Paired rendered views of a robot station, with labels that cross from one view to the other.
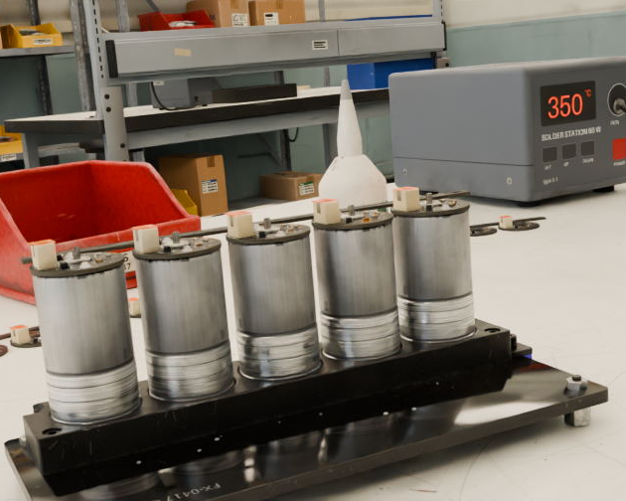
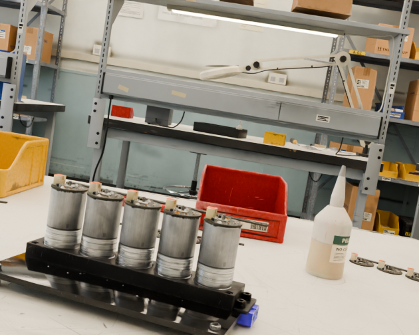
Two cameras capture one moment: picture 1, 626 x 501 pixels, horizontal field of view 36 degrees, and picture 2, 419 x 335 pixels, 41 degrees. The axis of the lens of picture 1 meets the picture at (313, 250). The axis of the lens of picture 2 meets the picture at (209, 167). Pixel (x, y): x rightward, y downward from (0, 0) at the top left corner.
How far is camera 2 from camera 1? 0.26 m
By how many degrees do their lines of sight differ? 41
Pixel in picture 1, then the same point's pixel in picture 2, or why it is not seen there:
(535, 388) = (202, 320)
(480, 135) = not seen: outside the picture
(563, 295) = (382, 322)
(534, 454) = not seen: outside the picture
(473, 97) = not seen: outside the picture
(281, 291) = (129, 227)
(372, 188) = (333, 226)
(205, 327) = (95, 228)
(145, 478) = (36, 270)
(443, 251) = (209, 242)
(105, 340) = (59, 217)
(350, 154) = (332, 205)
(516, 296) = (360, 311)
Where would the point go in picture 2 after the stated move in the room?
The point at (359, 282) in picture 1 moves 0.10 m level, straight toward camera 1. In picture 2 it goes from (165, 238) to (17, 250)
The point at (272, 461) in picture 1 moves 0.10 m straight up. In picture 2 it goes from (70, 285) to (92, 123)
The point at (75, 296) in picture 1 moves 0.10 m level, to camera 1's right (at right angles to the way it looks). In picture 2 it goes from (54, 197) to (152, 236)
